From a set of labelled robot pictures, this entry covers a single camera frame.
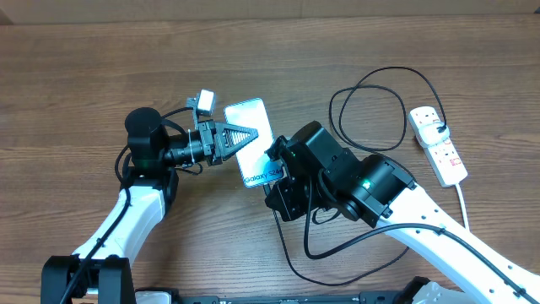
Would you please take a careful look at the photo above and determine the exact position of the white power strip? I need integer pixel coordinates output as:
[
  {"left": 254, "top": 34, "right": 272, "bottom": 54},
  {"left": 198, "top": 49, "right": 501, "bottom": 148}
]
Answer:
[{"left": 408, "top": 106, "right": 467, "bottom": 187}]

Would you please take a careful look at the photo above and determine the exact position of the Samsung Galaxy smartphone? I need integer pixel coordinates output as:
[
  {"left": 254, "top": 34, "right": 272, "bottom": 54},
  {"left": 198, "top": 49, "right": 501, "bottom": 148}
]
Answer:
[{"left": 224, "top": 98, "right": 284, "bottom": 187}]

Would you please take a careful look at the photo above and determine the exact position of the white power strip cord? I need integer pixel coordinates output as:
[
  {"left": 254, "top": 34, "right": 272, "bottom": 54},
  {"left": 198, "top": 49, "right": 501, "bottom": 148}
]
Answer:
[{"left": 454, "top": 183, "right": 471, "bottom": 232}]

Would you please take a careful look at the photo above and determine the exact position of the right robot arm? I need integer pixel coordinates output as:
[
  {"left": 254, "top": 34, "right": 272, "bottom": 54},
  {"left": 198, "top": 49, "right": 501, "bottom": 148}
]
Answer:
[{"left": 265, "top": 121, "right": 539, "bottom": 303}]

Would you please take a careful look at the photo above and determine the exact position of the white charger plug adapter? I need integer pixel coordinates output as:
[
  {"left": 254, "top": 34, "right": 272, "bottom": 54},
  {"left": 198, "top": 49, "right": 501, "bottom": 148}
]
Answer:
[{"left": 415, "top": 122, "right": 451, "bottom": 148}]

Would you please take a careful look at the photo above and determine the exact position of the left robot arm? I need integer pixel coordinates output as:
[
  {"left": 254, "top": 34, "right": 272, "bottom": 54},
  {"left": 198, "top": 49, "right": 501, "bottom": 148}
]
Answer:
[{"left": 40, "top": 107, "right": 258, "bottom": 303}]

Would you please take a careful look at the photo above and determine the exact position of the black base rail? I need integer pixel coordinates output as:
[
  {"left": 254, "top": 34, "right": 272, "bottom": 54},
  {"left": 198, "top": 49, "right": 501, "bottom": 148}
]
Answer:
[{"left": 134, "top": 276, "right": 465, "bottom": 304}]

